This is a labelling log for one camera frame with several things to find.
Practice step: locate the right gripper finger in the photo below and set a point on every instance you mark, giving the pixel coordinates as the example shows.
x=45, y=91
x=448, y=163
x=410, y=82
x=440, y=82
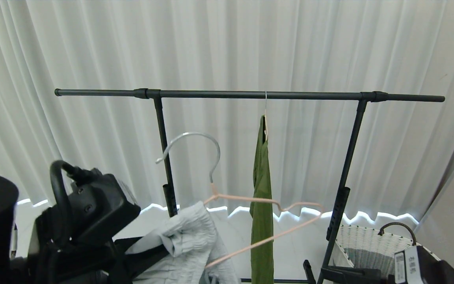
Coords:
x=353, y=275

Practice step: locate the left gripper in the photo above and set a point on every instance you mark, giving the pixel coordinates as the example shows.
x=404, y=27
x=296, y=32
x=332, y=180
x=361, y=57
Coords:
x=89, y=268

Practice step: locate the pale grey shorts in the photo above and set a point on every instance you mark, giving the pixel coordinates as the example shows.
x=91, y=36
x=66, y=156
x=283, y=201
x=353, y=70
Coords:
x=187, y=244

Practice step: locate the pink clothes hanger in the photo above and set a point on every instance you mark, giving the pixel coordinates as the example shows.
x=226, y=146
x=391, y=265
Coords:
x=219, y=196
x=266, y=126

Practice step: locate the green printed shirt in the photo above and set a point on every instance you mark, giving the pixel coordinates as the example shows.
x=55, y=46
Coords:
x=261, y=221

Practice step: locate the white laundry basket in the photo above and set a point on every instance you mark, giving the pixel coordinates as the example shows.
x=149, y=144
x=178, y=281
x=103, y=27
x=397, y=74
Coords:
x=365, y=240

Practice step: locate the black clothes rack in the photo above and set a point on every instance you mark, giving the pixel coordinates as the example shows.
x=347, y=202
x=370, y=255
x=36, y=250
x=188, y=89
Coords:
x=250, y=94

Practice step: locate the white curtain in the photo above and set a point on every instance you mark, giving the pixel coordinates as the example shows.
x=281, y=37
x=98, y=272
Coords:
x=211, y=43

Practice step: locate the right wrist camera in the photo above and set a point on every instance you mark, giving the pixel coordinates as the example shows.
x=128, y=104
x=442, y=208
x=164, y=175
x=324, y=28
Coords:
x=424, y=264

